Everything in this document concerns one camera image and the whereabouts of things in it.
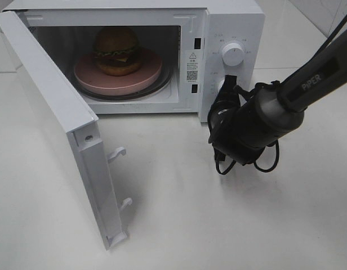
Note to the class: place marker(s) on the upper white power knob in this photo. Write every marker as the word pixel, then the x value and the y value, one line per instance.
pixel 233 53

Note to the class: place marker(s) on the white microwave oven body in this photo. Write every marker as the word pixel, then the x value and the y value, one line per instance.
pixel 187 35

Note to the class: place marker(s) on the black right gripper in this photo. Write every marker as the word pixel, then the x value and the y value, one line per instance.
pixel 225 105

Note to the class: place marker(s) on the pink round plate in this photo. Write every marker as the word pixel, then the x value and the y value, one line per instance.
pixel 92 79

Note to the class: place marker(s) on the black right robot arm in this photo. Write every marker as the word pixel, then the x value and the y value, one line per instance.
pixel 242 124

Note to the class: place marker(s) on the burger with lettuce and cheese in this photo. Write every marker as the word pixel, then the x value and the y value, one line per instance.
pixel 117 51

